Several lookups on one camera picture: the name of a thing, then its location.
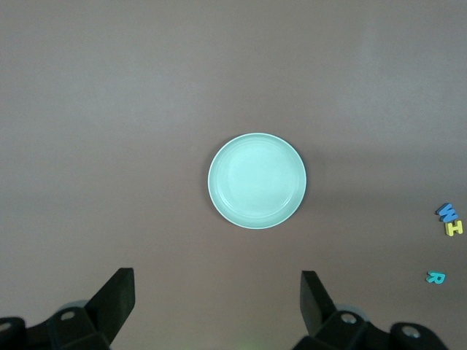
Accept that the yellow foam letter H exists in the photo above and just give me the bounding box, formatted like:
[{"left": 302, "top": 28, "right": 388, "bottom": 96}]
[{"left": 444, "top": 219, "right": 464, "bottom": 237}]

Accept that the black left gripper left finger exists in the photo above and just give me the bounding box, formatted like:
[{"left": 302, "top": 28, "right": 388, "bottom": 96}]
[{"left": 0, "top": 268, "right": 136, "bottom": 350}]

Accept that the pale green round plate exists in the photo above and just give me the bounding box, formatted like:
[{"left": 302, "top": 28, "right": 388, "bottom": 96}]
[{"left": 207, "top": 133, "right": 307, "bottom": 230}]

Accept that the teal foam letter R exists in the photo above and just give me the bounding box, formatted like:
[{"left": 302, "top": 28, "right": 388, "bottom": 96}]
[{"left": 425, "top": 270, "right": 447, "bottom": 286}]

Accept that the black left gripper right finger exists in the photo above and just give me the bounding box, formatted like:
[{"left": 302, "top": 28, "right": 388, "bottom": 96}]
[{"left": 295, "top": 270, "right": 448, "bottom": 350}]

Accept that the blue foam capital M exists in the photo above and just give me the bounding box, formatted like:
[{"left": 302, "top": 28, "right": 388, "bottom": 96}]
[{"left": 436, "top": 203, "right": 457, "bottom": 223}]

